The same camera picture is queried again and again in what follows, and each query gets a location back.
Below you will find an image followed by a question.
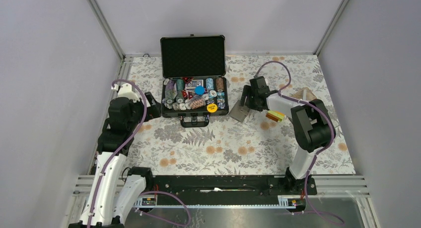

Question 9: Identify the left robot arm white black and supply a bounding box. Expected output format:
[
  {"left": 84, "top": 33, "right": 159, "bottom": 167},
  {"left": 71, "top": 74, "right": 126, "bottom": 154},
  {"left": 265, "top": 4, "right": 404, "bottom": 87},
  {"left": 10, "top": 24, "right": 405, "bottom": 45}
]
[{"left": 68, "top": 79, "right": 161, "bottom": 228}]

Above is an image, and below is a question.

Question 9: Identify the beige card holder wallet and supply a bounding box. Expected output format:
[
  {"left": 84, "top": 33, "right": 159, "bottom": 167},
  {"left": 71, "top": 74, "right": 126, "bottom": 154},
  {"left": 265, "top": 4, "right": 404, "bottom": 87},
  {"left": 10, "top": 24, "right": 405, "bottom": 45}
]
[{"left": 228, "top": 100, "right": 250, "bottom": 123}]

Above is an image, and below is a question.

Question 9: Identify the playing card deck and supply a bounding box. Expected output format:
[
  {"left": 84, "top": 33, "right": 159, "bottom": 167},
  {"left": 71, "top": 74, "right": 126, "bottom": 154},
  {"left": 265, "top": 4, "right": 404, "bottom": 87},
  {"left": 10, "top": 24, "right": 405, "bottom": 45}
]
[{"left": 185, "top": 79, "right": 204, "bottom": 90}]

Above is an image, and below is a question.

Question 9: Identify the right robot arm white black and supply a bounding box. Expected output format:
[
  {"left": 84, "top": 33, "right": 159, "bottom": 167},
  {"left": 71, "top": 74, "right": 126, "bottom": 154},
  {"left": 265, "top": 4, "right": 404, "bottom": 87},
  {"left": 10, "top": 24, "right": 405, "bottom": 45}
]
[{"left": 239, "top": 76, "right": 336, "bottom": 194}]

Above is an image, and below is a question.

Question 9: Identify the orange yellow sticky note stack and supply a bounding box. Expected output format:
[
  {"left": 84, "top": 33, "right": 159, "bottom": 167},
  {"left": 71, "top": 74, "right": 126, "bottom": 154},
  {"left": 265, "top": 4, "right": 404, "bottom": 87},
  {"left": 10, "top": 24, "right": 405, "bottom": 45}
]
[{"left": 266, "top": 110, "right": 285, "bottom": 123}]

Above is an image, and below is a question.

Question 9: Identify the floral patterned table mat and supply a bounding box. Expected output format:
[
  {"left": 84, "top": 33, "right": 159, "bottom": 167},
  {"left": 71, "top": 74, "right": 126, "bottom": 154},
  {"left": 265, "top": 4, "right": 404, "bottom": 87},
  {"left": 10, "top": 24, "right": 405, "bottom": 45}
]
[{"left": 125, "top": 55, "right": 355, "bottom": 175}]

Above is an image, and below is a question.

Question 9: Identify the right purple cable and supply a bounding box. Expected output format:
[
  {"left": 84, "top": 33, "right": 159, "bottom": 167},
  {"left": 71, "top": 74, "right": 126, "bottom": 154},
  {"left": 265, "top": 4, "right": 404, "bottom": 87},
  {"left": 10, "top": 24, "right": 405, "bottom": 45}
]
[{"left": 254, "top": 60, "right": 346, "bottom": 227}]

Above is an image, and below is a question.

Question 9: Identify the black poker chip case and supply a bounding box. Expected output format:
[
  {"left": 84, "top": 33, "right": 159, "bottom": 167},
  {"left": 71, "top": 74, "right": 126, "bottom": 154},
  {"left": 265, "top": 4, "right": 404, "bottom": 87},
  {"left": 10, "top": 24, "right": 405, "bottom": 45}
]
[{"left": 160, "top": 35, "right": 229, "bottom": 128}]

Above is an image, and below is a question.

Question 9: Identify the yellow round dealer chip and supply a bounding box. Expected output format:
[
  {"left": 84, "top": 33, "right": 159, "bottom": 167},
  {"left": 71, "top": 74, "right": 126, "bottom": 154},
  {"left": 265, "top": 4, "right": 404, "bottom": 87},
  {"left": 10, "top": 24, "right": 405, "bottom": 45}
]
[{"left": 207, "top": 103, "right": 218, "bottom": 113}]

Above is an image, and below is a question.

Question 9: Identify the clear acrylic card box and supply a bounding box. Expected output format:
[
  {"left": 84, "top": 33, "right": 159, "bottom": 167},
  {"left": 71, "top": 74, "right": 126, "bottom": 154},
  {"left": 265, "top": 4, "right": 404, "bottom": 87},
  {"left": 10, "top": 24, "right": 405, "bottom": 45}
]
[{"left": 291, "top": 87, "right": 317, "bottom": 101}]

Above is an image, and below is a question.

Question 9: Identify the blue round chip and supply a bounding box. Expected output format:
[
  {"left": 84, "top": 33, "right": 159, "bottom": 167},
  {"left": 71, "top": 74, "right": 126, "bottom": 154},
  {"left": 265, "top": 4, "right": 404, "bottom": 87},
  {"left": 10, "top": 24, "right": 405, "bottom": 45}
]
[{"left": 194, "top": 85, "right": 206, "bottom": 95}]

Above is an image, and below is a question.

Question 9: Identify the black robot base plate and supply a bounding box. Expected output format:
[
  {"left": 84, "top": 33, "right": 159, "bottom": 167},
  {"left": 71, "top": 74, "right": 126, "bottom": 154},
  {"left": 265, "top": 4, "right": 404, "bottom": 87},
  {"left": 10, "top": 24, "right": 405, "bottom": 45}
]
[{"left": 145, "top": 175, "right": 318, "bottom": 207}]

